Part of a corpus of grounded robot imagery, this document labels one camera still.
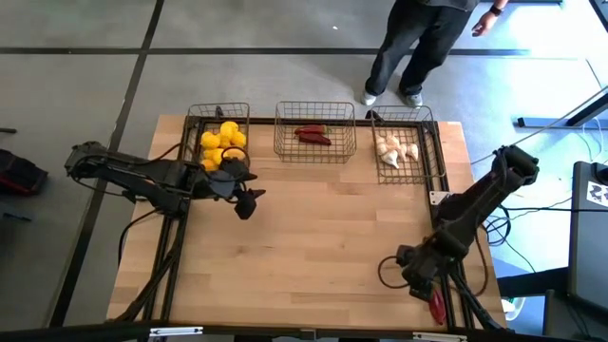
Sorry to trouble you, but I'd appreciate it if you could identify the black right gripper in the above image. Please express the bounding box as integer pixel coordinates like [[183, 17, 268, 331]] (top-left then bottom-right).
[[395, 237, 455, 302]]

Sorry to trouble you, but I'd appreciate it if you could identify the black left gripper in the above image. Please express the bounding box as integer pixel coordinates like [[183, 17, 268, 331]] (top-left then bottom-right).
[[202, 159, 267, 221]]

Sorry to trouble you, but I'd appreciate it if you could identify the white round container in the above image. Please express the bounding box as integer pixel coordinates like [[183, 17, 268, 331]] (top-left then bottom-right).
[[501, 296, 526, 320]]

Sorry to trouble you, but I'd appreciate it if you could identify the dark grey cart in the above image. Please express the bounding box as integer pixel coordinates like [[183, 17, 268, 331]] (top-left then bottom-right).
[[567, 160, 608, 314]]

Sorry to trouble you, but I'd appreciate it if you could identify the fiducial marker sticker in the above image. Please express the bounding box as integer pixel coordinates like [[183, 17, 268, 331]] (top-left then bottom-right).
[[586, 180, 608, 208]]

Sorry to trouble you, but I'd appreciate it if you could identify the black desk leg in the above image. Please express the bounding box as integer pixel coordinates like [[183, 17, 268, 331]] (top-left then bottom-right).
[[516, 87, 608, 129]]

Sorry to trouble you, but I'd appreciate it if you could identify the person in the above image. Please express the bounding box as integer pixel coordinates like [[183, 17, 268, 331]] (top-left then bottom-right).
[[359, 0, 510, 108]]

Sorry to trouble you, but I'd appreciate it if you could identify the black and red bag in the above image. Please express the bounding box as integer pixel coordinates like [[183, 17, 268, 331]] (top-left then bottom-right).
[[0, 148, 49, 197]]

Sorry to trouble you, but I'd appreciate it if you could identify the person's hand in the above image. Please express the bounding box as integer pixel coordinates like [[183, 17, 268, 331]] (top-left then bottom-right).
[[471, 10, 499, 38]]

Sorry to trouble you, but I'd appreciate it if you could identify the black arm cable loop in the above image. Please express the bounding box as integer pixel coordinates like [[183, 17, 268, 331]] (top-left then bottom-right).
[[219, 145, 252, 168], [377, 255, 410, 291]]

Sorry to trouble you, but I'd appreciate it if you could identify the silver bracket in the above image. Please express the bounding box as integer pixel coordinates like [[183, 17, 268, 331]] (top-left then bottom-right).
[[148, 325, 204, 338], [411, 331, 469, 342]]

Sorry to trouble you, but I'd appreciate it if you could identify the black table frame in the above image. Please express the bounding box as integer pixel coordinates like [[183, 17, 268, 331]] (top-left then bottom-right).
[[106, 115, 512, 342]]

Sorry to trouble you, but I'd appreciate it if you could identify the metal wire basket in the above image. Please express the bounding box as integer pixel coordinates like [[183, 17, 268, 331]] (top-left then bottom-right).
[[369, 104, 447, 185], [182, 103, 252, 175], [274, 101, 357, 165]]

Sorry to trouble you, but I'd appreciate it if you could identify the black cable bundle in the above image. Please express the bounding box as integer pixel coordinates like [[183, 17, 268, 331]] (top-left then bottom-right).
[[479, 203, 514, 248]]

